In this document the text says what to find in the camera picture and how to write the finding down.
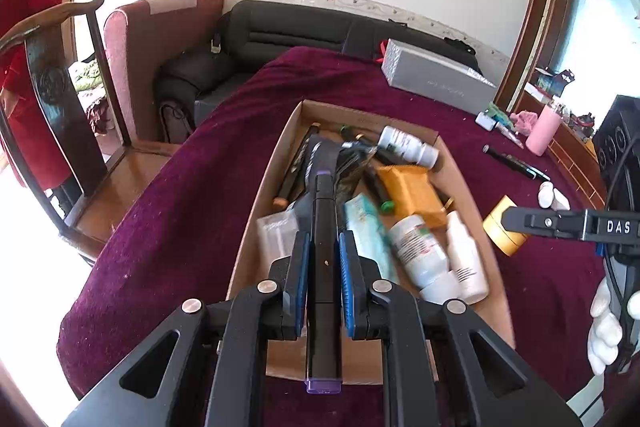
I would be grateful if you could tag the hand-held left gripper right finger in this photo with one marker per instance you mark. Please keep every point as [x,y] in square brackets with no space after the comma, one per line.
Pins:
[347,287]

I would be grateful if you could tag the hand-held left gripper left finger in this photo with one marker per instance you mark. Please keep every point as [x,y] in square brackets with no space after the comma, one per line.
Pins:
[300,277]

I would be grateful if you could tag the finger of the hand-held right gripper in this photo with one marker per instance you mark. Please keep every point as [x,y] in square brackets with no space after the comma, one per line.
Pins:
[599,249]
[550,223]

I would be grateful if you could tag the clear plastic packet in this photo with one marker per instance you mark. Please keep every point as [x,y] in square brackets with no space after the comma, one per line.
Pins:
[275,234]

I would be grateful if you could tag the black marker purple cap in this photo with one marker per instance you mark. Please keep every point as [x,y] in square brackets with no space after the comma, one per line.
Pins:
[324,232]

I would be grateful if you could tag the white green tissue packet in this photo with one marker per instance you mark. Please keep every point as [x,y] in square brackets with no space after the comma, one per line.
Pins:
[367,227]

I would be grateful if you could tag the white bottle green print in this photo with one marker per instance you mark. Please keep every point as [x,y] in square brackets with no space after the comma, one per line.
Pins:
[417,252]

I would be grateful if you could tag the small plain white bottle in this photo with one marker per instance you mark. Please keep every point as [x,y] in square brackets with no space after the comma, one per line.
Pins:
[467,257]

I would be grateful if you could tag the black marker green cap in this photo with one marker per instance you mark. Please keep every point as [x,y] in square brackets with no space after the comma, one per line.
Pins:
[380,194]

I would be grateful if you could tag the black marker tan cap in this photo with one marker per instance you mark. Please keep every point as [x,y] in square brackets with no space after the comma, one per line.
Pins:
[444,199]
[295,167]

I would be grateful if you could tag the yellow snack packet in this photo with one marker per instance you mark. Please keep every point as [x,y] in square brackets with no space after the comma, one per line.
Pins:
[412,192]

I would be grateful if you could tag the black snack bag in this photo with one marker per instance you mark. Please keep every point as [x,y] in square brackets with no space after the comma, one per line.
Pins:
[350,167]

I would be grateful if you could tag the black marker yellow cap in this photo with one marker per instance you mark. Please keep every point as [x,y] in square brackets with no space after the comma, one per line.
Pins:
[352,134]

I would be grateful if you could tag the slim white bottle dark label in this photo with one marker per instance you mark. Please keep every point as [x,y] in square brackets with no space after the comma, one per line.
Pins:
[405,144]

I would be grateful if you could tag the cardboard tray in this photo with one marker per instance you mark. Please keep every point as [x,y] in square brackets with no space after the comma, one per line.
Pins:
[325,113]

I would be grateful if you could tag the person's right hand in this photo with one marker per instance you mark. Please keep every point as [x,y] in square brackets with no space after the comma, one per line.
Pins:
[602,337]

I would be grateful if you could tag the white bottle red label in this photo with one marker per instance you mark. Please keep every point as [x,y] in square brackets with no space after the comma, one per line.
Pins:
[545,195]

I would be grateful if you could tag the red black appliance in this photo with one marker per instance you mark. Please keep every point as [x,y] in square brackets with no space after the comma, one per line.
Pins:
[582,119]

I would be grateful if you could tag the pink thermos bottle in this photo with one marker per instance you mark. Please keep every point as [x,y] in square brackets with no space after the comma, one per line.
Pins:
[542,132]

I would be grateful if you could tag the black marker grey cap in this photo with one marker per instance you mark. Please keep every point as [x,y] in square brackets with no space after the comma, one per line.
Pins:
[500,155]

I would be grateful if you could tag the colourful carton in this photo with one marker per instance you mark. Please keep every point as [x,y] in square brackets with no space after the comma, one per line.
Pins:
[550,82]

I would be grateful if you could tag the white tube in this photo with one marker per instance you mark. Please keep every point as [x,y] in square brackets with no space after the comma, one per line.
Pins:
[510,136]

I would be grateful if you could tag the pale pink cloth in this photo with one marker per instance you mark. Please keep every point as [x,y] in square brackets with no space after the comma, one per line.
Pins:
[525,121]

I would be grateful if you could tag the white dual port charger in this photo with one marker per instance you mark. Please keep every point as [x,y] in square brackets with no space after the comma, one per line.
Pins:
[484,121]

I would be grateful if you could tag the green cloth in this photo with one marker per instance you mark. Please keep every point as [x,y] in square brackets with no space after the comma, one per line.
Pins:
[497,111]

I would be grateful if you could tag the grey shoe box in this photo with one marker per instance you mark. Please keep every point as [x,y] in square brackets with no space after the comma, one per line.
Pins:
[440,79]

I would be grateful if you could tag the black item on sofa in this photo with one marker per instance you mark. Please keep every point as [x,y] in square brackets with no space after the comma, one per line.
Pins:
[457,44]

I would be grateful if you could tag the red ribbon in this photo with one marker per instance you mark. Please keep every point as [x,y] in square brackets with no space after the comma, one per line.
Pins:
[382,52]

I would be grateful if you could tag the black sofa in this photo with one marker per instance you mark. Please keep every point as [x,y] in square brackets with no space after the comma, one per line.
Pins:
[300,32]

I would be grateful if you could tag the dusty red armchair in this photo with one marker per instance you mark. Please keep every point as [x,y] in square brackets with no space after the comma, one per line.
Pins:
[140,57]

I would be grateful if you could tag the green bedding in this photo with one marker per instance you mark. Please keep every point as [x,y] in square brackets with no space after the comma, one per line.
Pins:
[87,77]

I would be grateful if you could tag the dark wooden chair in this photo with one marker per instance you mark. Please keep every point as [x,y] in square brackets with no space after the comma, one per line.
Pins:
[55,97]

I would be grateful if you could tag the wooden door frame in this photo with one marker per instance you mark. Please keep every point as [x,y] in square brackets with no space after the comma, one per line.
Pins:
[530,17]

